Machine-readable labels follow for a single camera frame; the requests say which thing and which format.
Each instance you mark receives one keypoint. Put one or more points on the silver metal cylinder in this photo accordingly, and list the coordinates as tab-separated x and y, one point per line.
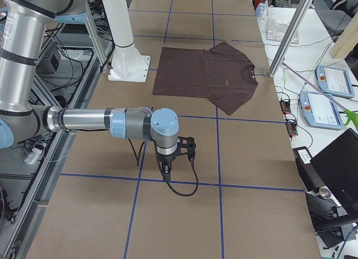
322	192

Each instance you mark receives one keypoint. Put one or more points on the near blue teach pendant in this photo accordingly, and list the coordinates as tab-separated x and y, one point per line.
319	111

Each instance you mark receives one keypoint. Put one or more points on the brown t-shirt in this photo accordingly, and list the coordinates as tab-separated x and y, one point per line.
222	74

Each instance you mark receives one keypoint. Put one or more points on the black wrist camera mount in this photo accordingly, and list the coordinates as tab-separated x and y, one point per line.
186	147

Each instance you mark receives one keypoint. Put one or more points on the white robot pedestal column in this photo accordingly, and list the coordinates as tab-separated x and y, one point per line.
127	63

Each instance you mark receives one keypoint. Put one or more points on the orange black terminal block far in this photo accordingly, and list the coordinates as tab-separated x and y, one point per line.
285	107

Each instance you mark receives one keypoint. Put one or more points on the clear plastic bag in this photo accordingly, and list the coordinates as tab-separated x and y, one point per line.
276	29

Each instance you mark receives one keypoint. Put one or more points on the black box with label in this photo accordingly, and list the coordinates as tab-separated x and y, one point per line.
307	173

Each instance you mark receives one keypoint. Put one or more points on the aluminium table frame rail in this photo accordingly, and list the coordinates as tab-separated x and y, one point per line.
30	168

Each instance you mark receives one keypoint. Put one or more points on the wooden beam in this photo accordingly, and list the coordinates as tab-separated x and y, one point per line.
347	40

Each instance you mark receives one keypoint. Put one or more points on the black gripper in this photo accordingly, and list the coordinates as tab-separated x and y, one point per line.
164	159

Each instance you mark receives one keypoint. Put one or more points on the black laptop computer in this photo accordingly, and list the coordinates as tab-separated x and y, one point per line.
336	165

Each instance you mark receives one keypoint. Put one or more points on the blue teach pendant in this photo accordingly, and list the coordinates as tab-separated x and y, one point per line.
335	81
319	111

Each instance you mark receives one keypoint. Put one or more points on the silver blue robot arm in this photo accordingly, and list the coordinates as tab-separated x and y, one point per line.
20	49

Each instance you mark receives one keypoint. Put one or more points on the aluminium frame post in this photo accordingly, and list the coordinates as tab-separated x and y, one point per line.
295	22

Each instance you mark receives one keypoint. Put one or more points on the far blue teach pendant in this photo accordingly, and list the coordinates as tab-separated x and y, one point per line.
335	81

